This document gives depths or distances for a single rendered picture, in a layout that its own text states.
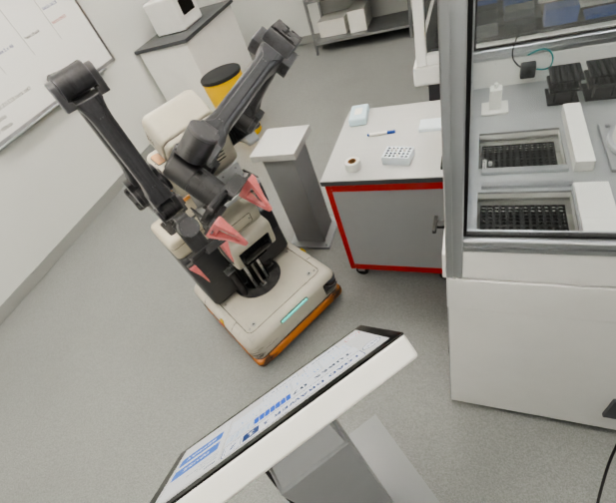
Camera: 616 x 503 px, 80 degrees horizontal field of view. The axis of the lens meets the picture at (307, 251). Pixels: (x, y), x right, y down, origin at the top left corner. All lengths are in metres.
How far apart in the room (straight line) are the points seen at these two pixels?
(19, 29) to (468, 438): 4.24
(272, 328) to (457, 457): 0.98
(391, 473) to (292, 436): 1.16
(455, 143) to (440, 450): 1.37
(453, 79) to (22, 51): 3.80
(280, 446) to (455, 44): 0.68
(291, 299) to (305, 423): 1.34
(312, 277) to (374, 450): 0.86
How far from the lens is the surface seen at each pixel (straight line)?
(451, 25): 0.67
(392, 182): 1.68
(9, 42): 4.14
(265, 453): 0.67
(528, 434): 1.88
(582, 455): 1.90
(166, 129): 1.30
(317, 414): 0.65
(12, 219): 3.90
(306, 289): 1.97
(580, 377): 1.50
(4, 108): 3.97
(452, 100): 0.72
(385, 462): 1.80
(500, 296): 1.10
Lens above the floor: 1.78
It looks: 45 degrees down
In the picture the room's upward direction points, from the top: 24 degrees counter-clockwise
